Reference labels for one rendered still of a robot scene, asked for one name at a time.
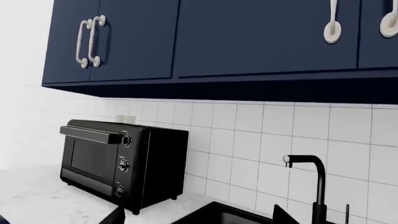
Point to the wide navy cabinet door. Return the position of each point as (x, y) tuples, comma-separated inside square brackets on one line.
[(248, 37)]

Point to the thin black faucet lever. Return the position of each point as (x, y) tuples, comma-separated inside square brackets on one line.
[(347, 213)]

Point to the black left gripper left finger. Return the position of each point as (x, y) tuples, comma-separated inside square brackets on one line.
[(115, 217)]

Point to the white wall outlet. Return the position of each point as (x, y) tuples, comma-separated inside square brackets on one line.
[(126, 118)]

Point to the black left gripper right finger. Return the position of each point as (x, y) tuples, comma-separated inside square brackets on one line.
[(283, 215)]

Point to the black sink basin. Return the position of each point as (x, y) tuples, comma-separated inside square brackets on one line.
[(217, 214)]

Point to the black kitchen faucet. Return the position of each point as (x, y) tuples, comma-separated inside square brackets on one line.
[(320, 186)]

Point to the black toaster oven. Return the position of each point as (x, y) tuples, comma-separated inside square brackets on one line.
[(149, 168)]

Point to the navy blue wall cabinet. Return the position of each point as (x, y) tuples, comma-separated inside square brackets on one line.
[(217, 91)]

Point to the narrow navy cabinet door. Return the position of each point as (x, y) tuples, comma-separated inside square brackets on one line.
[(62, 46)]

